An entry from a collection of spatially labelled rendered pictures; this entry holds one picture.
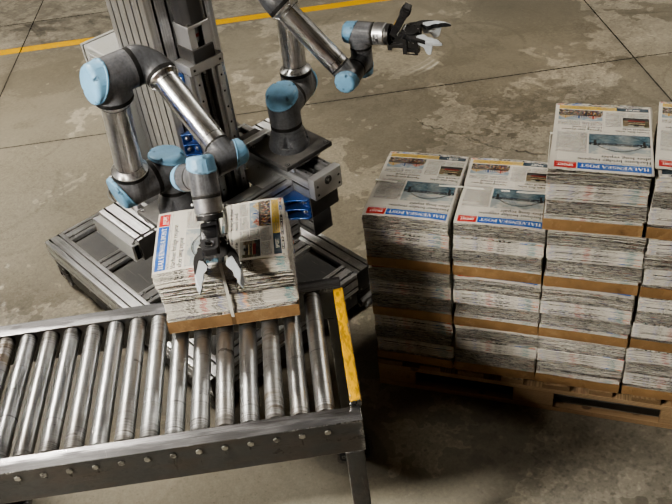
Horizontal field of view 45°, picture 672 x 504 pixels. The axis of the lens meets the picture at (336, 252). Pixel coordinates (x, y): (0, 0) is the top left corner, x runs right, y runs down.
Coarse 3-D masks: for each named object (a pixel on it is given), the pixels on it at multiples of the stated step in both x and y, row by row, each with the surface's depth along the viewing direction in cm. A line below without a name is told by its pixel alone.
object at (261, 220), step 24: (240, 216) 235; (264, 216) 233; (240, 240) 225; (264, 240) 224; (288, 240) 232; (240, 264) 218; (264, 264) 219; (288, 264) 220; (240, 288) 224; (264, 288) 224; (288, 288) 226
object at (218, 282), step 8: (224, 208) 240; (224, 216) 236; (224, 224) 233; (224, 232) 229; (224, 256) 220; (216, 264) 218; (224, 264) 218; (216, 272) 219; (224, 272) 220; (232, 272) 220; (216, 280) 221; (232, 280) 222; (216, 288) 223; (224, 288) 223; (232, 288) 223; (224, 296) 225; (232, 296) 226; (224, 304) 227; (232, 304) 228; (240, 304) 228; (224, 312) 229
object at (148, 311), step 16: (304, 288) 242; (320, 288) 241; (160, 304) 243; (48, 320) 242; (64, 320) 242; (80, 320) 241; (96, 320) 240; (112, 320) 240; (128, 320) 240; (304, 320) 247; (0, 336) 239; (16, 336) 239; (192, 336) 247; (16, 352) 243; (80, 352) 246
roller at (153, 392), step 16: (160, 320) 238; (160, 336) 233; (160, 352) 228; (160, 368) 224; (160, 384) 220; (144, 400) 215; (160, 400) 216; (144, 416) 210; (160, 416) 213; (144, 432) 206
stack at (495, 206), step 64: (384, 192) 270; (448, 192) 266; (512, 192) 263; (384, 256) 272; (448, 256) 264; (512, 256) 256; (576, 256) 250; (640, 256) 243; (384, 320) 293; (512, 320) 274; (576, 320) 266; (640, 320) 259; (448, 384) 308; (512, 384) 294; (640, 384) 276
